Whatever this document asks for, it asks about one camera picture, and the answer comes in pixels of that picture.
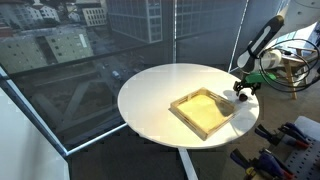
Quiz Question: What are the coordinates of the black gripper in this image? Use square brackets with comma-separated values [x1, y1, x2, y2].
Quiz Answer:
[232, 79, 263, 98]

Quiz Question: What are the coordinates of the shallow wooden tray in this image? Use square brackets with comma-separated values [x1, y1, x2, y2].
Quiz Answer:
[169, 87, 242, 141]

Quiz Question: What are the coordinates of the blue black orange clamp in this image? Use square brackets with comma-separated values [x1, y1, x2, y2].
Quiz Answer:
[258, 148, 296, 180]
[279, 121, 313, 150]
[229, 148, 264, 180]
[254, 123, 284, 146]

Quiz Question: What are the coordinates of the straight metal window mullion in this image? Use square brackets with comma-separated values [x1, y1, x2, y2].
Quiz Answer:
[171, 0, 178, 64]

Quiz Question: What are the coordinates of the grey perforated mounting board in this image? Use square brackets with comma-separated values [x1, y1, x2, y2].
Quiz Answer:
[284, 134, 320, 180]

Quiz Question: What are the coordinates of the white table base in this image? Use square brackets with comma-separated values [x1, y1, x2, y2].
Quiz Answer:
[177, 147, 200, 180]

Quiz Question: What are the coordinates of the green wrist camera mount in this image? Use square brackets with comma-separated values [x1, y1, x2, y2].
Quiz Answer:
[244, 72, 278, 85]

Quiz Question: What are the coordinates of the window corner frame post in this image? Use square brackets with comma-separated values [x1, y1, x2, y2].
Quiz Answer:
[227, 0, 250, 73]

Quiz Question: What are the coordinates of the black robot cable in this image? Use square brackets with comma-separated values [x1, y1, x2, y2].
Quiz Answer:
[259, 38, 320, 84]

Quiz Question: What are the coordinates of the metal window sill frame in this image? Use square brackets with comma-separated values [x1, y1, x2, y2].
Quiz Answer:
[0, 66, 128, 158]

